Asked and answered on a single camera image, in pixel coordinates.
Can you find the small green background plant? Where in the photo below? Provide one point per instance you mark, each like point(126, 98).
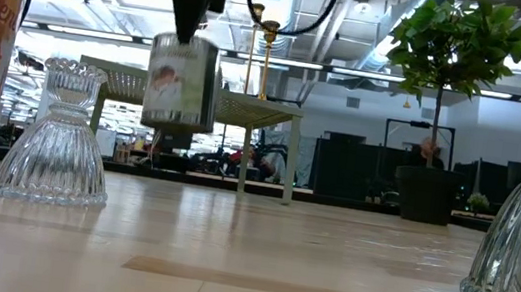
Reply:
point(478, 202)

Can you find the silver candle jar white label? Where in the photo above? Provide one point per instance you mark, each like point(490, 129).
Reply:
point(182, 90)

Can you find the short gold candlestick holder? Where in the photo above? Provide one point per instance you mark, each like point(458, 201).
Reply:
point(271, 24)

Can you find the black background monitor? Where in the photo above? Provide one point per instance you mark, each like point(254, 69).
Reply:
point(178, 141)

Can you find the person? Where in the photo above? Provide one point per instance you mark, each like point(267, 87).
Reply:
point(248, 159)
point(429, 150)

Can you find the black aluminium table frame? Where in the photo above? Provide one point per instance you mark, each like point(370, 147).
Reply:
point(334, 201)

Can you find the clear glass candle holder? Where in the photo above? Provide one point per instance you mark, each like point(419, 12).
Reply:
point(52, 154)

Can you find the green potted plant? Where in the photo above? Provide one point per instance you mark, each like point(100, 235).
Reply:
point(426, 193)

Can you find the black office partition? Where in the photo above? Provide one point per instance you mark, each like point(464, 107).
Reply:
point(348, 172)

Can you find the green perforated metal shelf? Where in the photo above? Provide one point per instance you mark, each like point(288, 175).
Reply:
point(255, 110)

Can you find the tall gold candlestick holder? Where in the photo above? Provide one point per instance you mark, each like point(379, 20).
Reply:
point(257, 10)

